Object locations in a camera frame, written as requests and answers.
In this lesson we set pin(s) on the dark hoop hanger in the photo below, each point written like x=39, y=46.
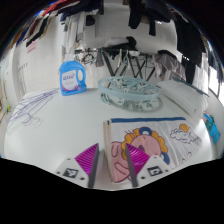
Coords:
x=190, y=86

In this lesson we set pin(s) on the pale green round clip hanger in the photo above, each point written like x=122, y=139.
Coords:
x=130, y=93

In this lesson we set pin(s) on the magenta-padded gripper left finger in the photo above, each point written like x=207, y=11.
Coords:
x=86, y=160

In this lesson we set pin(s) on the blue detergent bottle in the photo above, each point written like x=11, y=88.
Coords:
x=71, y=80

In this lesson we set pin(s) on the grey shirt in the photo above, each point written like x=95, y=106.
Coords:
x=168, y=66

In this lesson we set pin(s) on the teal bucket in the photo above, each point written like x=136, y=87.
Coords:
x=209, y=123

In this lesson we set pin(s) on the blue bucket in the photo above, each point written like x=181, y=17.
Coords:
x=215, y=135

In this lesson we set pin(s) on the white pillow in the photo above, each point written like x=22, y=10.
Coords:
x=183, y=98

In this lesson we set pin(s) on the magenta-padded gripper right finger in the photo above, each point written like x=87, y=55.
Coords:
x=137, y=160

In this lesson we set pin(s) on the cartoon print towel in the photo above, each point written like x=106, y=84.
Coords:
x=150, y=136

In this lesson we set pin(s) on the black folding drying rack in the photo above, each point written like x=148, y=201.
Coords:
x=133, y=63

